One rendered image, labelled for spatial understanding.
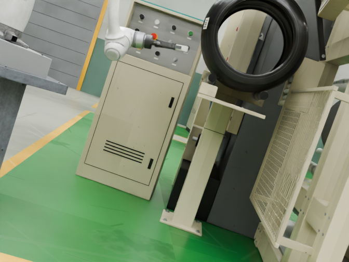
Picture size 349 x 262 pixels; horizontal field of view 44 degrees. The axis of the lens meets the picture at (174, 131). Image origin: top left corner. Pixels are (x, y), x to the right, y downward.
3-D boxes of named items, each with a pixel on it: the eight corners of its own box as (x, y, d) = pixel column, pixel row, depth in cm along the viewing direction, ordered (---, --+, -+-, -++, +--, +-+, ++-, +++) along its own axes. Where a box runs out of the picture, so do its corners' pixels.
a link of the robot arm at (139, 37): (137, 31, 241) (147, 34, 241) (134, 48, 242) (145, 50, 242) (135, 29, 232) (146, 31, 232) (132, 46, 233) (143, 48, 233)
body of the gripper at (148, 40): (145, 33, 232) (162, 36, 232) (147, 35, 241) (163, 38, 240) (142, 47, 233) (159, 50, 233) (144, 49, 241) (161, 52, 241)
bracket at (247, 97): (198, 85, 263) (203, 69, 262) (261, 106, 262) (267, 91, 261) (198, 85, 260) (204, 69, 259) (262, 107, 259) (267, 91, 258)
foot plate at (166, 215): (162, 210, 290) (164, 207, 290) (201, 223, 289) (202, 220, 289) (159, 221, 263) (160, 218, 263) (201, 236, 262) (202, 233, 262)
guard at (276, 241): (249, 197, 269) (288, 90, 263) (252, 198, 269) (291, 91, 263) (273, 247, 179) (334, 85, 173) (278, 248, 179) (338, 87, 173)
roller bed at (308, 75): (277, 104, 274) (294, 59, 271) (299, 112, 273) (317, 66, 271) (283, 105, 254) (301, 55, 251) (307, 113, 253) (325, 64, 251)
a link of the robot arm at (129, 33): (135, 44, 245) (130, 54, 234) (108, 39, 245) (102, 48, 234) (137, 26, 238) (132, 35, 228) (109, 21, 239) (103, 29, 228)
